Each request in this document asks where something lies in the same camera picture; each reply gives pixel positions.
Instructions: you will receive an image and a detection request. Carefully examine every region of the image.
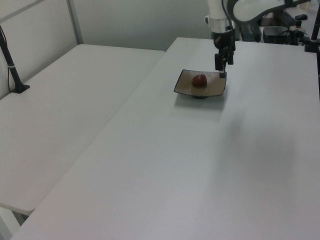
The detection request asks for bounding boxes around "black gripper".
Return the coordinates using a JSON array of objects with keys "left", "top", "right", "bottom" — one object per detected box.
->
[{"left": 211, "top": 29, "right": 237, "bottom": 79}]

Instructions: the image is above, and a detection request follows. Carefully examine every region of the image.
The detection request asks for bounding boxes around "black electronics box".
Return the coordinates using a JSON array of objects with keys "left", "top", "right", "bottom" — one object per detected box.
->
[{"left": 263, "top": 25, "right": 301, "bottom": 46}]

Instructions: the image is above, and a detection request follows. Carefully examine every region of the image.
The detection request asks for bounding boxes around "square brown ceramic plate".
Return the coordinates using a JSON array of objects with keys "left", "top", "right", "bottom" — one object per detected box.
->
[{"left": 173, "top": 68, "right": 228, "bottom": 100}]

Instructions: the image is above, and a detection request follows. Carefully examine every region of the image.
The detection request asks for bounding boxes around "black pole stand with base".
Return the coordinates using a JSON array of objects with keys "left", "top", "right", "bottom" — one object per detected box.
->
[{"left": 0, "top": 24, "right": 31, "bottom": 95}]

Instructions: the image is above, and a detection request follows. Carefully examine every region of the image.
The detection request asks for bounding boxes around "small round dark red food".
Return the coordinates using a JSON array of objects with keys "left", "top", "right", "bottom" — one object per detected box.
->
[{"left": 191, "top": 73, "right": 208, "bottom": 87}]

